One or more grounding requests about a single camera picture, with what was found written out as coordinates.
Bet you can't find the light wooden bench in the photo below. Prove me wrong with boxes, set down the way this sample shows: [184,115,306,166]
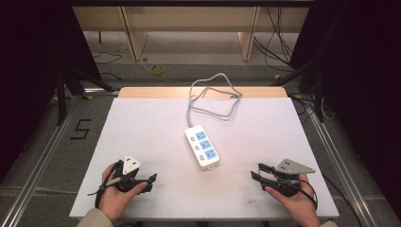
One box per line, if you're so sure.
[72,6,310,62]

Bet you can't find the black metal stand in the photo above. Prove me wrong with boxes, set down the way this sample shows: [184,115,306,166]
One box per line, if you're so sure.
[271,59,326,124]
[54,65,115,127]

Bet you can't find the thin white cable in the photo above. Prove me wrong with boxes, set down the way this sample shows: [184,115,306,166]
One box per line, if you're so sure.
[319,96,336,121]

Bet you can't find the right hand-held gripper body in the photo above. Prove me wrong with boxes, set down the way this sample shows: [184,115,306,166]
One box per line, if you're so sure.
[268,158,316,198]

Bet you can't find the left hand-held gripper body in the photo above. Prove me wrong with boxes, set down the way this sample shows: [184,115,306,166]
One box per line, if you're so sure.
[111,154,142,193]

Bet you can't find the white power strip blue sockets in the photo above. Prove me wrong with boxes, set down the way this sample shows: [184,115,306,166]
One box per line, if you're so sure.
[183,124,220,171]

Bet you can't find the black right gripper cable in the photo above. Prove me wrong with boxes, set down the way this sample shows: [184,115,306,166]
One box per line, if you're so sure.
[297,173,364,227]

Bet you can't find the person's right hand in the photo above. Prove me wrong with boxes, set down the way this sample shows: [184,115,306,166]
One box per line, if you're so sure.
[265,174,322,226]

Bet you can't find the person's left hand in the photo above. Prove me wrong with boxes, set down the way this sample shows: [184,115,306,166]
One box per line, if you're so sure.
[99,162,148,222]

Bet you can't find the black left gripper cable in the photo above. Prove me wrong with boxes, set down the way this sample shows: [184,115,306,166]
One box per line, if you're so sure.
[87,160,125,209]

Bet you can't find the thin black floor cable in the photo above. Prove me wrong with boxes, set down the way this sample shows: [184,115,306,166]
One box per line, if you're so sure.
[92,50,124,81]

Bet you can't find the bundle of black floor cables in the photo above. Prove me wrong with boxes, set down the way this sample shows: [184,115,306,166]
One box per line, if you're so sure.
[253,6,296,73]

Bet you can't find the yellow tape roll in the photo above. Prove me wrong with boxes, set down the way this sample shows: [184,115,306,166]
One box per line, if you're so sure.
[148,64,166,77]

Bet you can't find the black curtain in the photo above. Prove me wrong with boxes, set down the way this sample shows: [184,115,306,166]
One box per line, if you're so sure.
[0,0,102,183]
[288,0,401,220]

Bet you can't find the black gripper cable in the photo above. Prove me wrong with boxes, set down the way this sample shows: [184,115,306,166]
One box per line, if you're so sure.
[87,160,125,209]
[297,173,364,227]

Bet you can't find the aluminium floor rail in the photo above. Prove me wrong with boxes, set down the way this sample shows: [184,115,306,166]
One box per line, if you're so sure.
[305,105,381,227]
[0,93,83,227]

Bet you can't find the grey power strip cable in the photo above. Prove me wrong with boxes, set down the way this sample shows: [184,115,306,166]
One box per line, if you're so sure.
[186,72,243,129]

